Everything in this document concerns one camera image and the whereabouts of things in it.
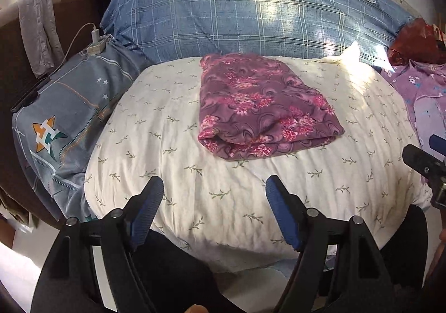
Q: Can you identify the lilac flower print garment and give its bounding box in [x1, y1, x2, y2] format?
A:
[381, 60, 445, 162]

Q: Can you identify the grey hanging cloth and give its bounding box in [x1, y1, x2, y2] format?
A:
[17, 0, 64, 77]

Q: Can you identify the red plastic bag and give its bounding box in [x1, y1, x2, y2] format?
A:
[388, 18, 445, 66]

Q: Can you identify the white leaf print pillow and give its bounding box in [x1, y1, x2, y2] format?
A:
[84, 58, 432, 271]

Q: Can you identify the white charger with cable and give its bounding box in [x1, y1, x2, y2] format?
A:
[47, 22, 101, 77]

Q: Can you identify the grey blue star pillowcase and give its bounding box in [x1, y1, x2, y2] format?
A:
[12, 37, 149, 221]

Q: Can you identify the purple floral garment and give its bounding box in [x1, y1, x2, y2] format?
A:
[197, 53, 345, 160]

